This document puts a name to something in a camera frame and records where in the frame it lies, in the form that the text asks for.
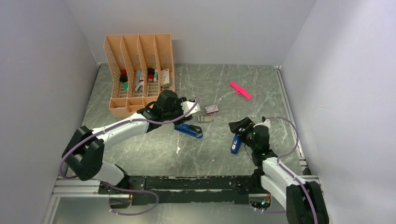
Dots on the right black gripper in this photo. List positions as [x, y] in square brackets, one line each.
[246, 123]

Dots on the red black bottle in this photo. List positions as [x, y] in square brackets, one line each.
[150, 74]
[123, 76]

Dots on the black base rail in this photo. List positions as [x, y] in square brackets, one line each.
[143, 190]

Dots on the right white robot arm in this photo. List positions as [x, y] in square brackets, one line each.
[302, 200]

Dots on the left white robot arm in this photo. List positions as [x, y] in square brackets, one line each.
[85, 151]

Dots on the pink plastic clip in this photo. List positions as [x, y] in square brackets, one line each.
[240, 90]

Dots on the blue stapler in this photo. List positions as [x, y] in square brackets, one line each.
[235, 146]
[191, 130]

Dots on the white box in organizer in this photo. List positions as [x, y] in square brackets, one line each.
[165, 78]

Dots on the orange plastic desk organizer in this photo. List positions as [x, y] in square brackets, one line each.
[142, 66]

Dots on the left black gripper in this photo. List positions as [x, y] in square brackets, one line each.
[185, 119]

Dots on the red black bottle right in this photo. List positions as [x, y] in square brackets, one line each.
[150, 74]

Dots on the red black bottle left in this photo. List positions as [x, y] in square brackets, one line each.
[123, 76]

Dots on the red white staple box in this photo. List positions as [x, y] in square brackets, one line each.
[211, 109]

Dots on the grey stapler in organizer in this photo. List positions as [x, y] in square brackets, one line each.
[139, 80]

